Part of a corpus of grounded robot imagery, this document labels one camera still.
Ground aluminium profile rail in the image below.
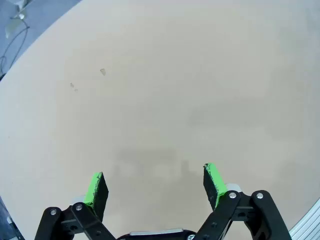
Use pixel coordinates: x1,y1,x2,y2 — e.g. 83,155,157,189
288,197,320,240

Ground black floor cable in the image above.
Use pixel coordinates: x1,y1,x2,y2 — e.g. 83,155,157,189
0,14,31,78

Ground grey metal table foot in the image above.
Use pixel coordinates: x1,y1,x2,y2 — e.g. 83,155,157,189
4,0,29,39

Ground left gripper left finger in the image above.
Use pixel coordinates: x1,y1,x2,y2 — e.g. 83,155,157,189
34,171,118,240

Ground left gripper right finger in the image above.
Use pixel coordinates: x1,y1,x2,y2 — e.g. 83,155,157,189
197,162,292,240

